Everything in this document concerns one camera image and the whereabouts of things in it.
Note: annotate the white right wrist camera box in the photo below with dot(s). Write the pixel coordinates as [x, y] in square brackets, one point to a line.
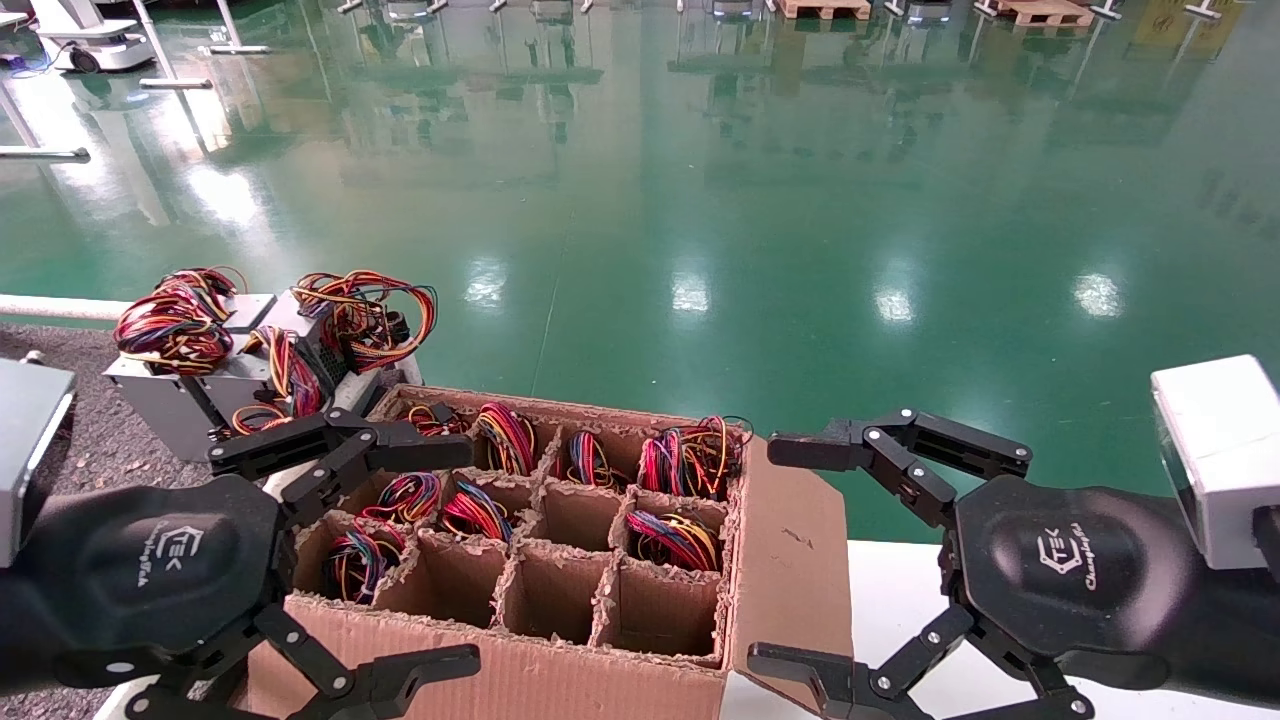
[1225, 440]

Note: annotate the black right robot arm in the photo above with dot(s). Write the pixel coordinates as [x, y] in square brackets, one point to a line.
[1240, 640]

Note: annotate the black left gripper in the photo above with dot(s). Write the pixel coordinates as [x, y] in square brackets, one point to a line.
[150, 570]

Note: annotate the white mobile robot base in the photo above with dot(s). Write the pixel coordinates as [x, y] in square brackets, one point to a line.
[95, 45]

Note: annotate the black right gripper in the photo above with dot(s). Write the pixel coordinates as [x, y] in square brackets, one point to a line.
[1070, 570]

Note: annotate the white stand foot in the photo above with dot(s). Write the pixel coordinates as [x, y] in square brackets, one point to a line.
[1106, 10]
[1203, 10]

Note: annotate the grey mobile robot base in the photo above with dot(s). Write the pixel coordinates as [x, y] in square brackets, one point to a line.
[410, 10]
[928, 10]
[733, 7]

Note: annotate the white table frame rail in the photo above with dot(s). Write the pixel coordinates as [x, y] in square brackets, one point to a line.
[60, 307]

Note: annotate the wooden pallet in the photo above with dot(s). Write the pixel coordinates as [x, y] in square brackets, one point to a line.
[822, 9]
[1040, 12]

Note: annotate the grey metal stand leg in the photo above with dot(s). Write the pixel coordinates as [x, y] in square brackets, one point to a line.
[180, 82]
[45, 154]
[235, 49]

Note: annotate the grey speckled table mat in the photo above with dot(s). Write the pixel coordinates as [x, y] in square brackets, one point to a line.
[100, 445]

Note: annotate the cardboard box with dividers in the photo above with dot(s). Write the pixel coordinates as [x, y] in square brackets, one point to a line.
[560, 590]

